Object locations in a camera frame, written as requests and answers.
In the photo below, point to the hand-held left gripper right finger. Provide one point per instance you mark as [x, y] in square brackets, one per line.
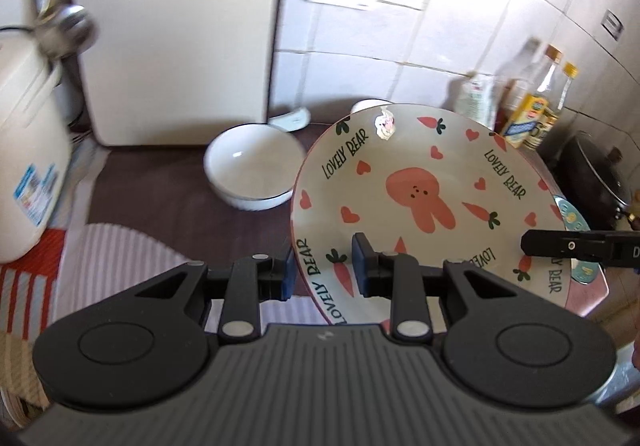
[361, 266]

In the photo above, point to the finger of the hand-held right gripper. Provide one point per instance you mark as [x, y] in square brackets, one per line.
[575, 246]

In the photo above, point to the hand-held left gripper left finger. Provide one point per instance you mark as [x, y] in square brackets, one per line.
[290, 283]

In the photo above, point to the rabbit print plate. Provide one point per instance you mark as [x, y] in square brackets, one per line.
[400, 165]

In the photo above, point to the white bowl dark rim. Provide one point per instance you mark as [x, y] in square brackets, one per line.
[367, 105]
[250, 160]

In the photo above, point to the blue plate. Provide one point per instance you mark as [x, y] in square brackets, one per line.
[572, 221]

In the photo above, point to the pink plate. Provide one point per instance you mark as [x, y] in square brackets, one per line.
[590, 296]

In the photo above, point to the black cooking pot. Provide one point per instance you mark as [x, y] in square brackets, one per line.
[590, 175]

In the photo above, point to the oil bottle yellow label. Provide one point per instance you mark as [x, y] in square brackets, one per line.
[530, 115]

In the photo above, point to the white cutting board stand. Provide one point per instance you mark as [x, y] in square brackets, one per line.
[295, 119]

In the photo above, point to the glass bottle yellow cap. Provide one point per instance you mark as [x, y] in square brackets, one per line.
[565, 85]

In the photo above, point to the round striped mat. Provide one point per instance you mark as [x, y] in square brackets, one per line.
[125, 261]

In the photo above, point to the white plastic bag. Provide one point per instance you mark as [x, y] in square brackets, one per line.
[475, 98]

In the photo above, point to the clear plastic bottle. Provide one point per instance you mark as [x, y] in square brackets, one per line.
[520, 75]

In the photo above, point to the red striped cloth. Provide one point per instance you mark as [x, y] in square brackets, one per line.
[25, 286]

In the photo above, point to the white cutting board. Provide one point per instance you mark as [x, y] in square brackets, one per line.
[175, 25]

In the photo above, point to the white rice cooker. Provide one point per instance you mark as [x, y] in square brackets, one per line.
[25, 150]

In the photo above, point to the small wall plate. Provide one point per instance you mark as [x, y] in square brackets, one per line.
[611, 24]

